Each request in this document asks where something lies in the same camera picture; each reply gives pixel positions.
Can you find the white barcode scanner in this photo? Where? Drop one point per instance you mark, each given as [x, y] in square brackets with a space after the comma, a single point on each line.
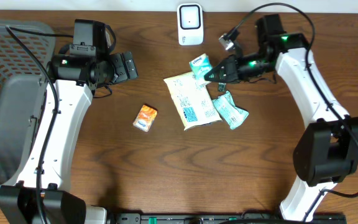
[190, 24]

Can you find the orange tissue pack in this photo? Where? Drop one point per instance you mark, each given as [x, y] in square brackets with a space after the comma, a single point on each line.
[145, 118]

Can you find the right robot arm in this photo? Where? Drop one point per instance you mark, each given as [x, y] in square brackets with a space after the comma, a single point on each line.
[327, 152]

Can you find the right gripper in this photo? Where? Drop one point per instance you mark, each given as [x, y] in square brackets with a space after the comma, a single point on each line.
[229, 71]

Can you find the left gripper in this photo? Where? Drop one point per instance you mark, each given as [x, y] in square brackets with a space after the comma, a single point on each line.
[117, 68]

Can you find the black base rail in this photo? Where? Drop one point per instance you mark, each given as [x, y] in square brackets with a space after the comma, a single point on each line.
[253, 217]

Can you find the small green tissue pack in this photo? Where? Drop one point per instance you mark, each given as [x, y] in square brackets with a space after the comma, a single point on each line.
[200, 66]

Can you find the dark green snack packet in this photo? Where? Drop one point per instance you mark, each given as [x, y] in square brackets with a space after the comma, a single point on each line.
[221, 87]

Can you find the yellow snack bag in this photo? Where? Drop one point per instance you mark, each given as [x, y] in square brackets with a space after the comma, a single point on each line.
[192, 100]

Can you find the grey plastic basket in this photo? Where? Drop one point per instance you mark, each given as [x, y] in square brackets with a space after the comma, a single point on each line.
[21, 84]

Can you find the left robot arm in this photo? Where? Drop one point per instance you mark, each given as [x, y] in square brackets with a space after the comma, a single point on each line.
[41, 192]

